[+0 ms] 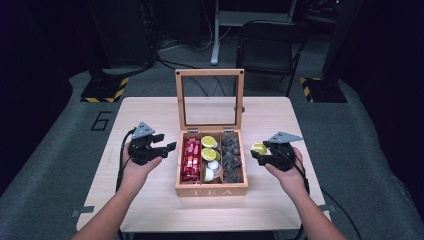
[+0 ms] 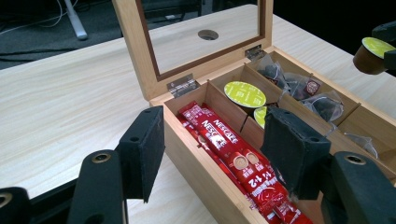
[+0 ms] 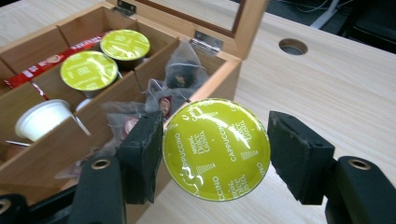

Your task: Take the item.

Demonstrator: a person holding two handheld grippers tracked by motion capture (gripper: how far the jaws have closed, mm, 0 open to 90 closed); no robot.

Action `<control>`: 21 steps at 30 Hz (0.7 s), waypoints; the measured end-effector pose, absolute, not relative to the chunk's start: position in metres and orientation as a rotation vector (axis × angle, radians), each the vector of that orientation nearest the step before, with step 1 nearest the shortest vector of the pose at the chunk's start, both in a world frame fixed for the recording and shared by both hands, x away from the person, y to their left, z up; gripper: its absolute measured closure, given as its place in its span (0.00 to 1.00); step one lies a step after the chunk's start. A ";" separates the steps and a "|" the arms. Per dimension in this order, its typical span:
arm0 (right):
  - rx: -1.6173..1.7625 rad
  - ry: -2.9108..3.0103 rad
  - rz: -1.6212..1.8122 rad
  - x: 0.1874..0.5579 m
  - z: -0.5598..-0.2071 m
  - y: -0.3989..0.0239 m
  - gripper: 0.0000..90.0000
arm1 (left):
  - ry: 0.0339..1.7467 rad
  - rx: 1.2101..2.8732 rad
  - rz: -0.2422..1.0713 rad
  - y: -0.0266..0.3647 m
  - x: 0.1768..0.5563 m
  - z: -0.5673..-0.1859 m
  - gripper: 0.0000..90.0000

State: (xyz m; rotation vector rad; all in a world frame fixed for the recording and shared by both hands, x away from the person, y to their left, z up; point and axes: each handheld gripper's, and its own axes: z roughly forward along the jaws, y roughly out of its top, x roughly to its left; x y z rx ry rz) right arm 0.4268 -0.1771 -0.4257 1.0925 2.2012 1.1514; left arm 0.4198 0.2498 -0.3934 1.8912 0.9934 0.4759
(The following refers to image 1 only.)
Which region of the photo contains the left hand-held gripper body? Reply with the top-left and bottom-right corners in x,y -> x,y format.
127,121 -> 168,166

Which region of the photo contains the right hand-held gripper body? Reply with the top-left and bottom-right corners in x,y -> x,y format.
265,131 -> 305,173

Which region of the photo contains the yellow lid capsule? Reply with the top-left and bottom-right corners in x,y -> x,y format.
201,147 -> 221,162
251,142 -> 269,156
200,135 -> 219,149

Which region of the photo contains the wooden tea box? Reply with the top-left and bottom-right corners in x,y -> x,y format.
174,68 -> 250,198

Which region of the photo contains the person's left hand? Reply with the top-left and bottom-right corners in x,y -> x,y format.
120,145 -> 164,193

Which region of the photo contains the person's right hand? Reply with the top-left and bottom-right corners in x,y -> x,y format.
264,147 -> 310,201

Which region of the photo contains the bundle of red stick packets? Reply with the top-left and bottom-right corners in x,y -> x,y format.
180,136 -> 203,184

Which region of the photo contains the pile of dark tea bags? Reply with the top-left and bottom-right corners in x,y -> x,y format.
221,134 -> 244,184

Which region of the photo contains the grey tape piece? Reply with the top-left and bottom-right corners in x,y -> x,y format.
318,203 -> 337,214
70,205 -> 96,219

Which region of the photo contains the black stand striped base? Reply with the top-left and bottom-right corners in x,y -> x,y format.
79,76 -> 130,104
298,76 -> 349,104

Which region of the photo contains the black folding chair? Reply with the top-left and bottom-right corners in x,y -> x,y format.
235,19 -> 310,98

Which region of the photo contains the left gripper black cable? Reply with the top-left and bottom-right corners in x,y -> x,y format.
115,127 -> 137,193

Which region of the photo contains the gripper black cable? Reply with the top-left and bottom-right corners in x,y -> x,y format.
292,155 -> 364,240
115,127 -> 137,193

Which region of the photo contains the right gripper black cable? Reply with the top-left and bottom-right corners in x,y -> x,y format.
292,155 -> 364,240

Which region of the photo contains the floor cables bundle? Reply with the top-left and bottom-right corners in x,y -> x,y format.
155,33 -> 215,72

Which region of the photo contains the white desk frame leg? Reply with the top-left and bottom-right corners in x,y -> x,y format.
210,0 -> 298,66

